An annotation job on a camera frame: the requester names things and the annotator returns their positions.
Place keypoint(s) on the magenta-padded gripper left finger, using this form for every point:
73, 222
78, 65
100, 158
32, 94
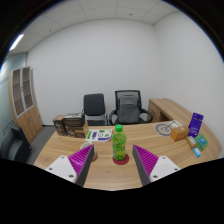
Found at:
61, 166

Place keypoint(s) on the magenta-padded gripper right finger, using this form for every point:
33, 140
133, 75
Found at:
163, 166

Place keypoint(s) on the green drink bottle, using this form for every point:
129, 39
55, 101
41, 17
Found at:
119, 145

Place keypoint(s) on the small blue box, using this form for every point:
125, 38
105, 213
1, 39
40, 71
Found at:
197, 152

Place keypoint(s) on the dark brown carton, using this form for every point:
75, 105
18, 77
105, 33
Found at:
74, 120
70, 131

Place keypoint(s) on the orange wooden box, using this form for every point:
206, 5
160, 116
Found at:
180, 133

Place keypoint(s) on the small tan box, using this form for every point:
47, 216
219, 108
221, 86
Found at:
191, 142

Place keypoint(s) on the green box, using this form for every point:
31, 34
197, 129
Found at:
201, 141

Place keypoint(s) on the printed paper sheet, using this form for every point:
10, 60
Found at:
98, 135

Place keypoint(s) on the black leather sofa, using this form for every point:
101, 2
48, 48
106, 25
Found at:
13, 146

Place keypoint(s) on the purple box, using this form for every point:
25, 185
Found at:
196, 124

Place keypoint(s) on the black mesh office chair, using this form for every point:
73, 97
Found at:
145, 115

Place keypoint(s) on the wooden shelf cabinet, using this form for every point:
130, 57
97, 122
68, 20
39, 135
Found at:
30, 120

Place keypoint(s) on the grey backpack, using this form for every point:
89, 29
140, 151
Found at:
128, 108

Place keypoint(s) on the black padded office chair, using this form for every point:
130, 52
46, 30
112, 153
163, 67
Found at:
94, 105

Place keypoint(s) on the long ceiling light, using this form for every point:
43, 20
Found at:
16, 42

